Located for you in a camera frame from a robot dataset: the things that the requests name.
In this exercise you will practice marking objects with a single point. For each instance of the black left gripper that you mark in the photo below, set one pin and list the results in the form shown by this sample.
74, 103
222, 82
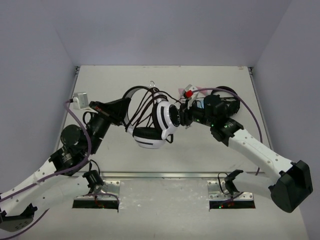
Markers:
105, 111

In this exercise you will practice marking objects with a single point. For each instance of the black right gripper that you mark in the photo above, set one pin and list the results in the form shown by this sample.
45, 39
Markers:
184, 113

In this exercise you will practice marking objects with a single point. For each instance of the white black headphones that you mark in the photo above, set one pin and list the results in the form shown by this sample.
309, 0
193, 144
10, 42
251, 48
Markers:
165, 119

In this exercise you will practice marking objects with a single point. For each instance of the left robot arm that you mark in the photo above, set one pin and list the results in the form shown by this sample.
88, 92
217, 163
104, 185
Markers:
54, 182

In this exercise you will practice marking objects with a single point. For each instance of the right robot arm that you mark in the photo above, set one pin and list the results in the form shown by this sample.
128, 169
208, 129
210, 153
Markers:
286, 183

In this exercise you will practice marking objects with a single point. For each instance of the pink blue cat headphones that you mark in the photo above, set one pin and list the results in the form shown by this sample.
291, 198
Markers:
201, 94

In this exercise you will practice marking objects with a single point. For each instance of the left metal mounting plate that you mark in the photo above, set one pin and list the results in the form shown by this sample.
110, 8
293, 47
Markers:
109, 192

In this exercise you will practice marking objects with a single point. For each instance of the metal mounting plate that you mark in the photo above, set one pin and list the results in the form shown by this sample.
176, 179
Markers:
215, 193
109, 192

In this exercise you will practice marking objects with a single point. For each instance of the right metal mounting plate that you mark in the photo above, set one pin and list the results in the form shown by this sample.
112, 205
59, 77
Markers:
215, 193

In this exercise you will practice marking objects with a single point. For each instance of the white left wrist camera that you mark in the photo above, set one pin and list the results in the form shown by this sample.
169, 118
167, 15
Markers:
80, 101

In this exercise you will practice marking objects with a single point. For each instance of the aluminium table edge rail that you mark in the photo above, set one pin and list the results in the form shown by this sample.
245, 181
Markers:
159, 175

